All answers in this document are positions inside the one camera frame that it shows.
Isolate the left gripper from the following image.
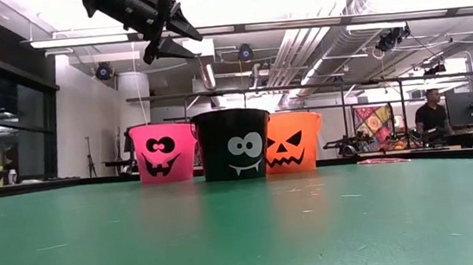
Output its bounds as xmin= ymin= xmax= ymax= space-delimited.
xmin=82 ymin=0 xmax=206 ymax=71

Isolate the black halloween bucket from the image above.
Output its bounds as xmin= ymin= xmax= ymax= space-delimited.
xmin=191 ymin=105 xmax=276 ymax=185

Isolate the pink halloween bucket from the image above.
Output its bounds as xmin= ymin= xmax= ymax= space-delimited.
xmin=127 ymin=119 xmax=202 ymax=188

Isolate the orange halloween bucket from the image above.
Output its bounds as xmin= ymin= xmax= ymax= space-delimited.
xmin=260 ymin=109 xmax=328 ymax=176

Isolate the red flat candy packet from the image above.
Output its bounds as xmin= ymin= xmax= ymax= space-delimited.
xmin=356 ymin=154 xmax=412 ymax=168

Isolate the white ceiling box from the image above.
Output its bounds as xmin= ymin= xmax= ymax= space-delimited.
xmin=180 ymin=36 xmax=216 ymax=60

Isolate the black round spotlight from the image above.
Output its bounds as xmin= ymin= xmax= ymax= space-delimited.
xmin=94 ymin=61 xmax=116 ymax=82
xmin=236 ymin=42 xmax=256 ymax=62

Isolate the ceiling light bar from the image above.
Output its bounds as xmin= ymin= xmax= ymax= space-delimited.
xmin=29 ymin=31 xmax=129 ymax=51

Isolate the black tripod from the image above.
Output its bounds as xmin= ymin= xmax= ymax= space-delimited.
xmin=83 ymin=135 xmax=99 ymax=179

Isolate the green table mat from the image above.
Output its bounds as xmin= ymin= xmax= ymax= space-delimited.
xmin=0 ymin=146 xmax=473 ymax=265

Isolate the white bottle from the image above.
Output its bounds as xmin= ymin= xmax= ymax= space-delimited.
xmin=6 ymin=168 xmax=20 ymax=187

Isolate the colourful patterned cloth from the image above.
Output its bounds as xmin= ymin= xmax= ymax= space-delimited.
xmin=352 ymin=103 xmax=396 ymax=151

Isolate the person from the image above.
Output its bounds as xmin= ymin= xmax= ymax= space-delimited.
xmin=411 ymin=86 xmax=456 ymax=140

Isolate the dark desktop monitor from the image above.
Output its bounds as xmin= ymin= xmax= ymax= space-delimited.
xmin=444 ymin=91 xmax=473 ymax=128

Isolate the dark background workbench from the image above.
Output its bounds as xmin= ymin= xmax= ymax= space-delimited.
xmin=321 ymin=121 xmax=473 ymax=165

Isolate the ribbed ceiling duct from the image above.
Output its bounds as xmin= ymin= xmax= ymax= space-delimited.
xmin=261 ymin=22 xmax=372 ymax=89

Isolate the black metal rack frame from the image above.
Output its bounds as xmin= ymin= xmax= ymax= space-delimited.
xmin=125 ymin=63 xmax=473 ymax=178

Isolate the black ceiling camera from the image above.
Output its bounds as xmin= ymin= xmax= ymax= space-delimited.
xmin=372 ymin=23 xmax=414 ymax=55

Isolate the black rail camera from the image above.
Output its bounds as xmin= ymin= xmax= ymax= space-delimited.
xmin=422 ymin=61 xmax=449 ymax=78

